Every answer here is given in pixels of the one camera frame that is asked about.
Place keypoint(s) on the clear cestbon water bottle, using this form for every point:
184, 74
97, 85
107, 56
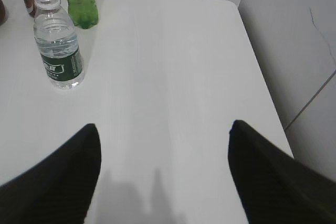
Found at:
57, 42

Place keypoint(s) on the dark red mug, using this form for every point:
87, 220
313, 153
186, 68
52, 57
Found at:
3, 13

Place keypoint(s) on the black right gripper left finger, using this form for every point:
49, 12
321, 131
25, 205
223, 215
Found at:
59, 189

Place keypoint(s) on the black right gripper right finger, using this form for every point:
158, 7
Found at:
272, 186

